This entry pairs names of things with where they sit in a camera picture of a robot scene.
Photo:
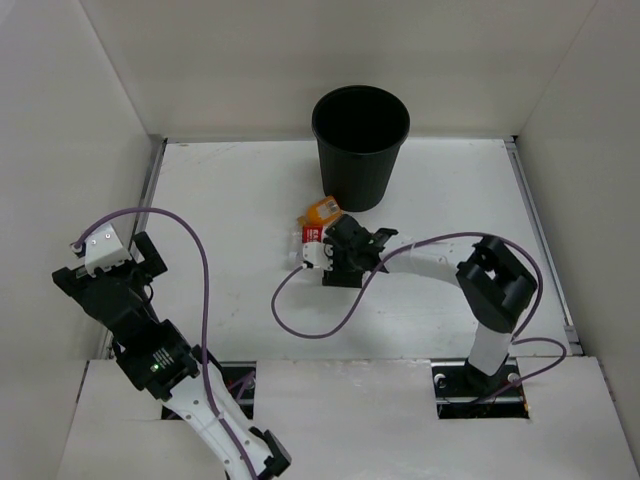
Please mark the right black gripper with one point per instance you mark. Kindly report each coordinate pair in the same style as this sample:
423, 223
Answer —
337, 277

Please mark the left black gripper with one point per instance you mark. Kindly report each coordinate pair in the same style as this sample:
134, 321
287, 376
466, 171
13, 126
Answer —
107, 275

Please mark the red label clear bottle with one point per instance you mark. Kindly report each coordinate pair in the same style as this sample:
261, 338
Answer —
301, 234

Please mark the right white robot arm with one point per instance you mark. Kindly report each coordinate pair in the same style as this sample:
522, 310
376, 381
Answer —
496, 285

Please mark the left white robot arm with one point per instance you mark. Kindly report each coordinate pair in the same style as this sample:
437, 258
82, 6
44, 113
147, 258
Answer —
187, 380

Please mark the black plastic waste bin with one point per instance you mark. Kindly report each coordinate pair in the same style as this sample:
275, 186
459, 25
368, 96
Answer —
359, 130

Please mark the small orange juice bottle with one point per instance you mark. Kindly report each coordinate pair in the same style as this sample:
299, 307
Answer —
321, 213

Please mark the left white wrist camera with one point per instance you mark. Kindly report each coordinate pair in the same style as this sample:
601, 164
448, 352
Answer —
102, 250

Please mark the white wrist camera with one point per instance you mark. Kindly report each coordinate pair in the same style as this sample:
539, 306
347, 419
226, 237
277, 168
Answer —
102, 250
317, 255

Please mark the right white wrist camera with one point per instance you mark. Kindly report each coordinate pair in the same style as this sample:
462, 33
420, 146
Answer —
317, 255

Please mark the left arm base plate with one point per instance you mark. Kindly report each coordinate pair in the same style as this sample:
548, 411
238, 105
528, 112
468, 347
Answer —
240, 379

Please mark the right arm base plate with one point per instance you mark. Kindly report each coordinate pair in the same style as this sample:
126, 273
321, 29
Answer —
464, 393

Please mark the right aluminium frame rail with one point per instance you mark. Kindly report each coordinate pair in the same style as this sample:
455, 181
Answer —
553, 287

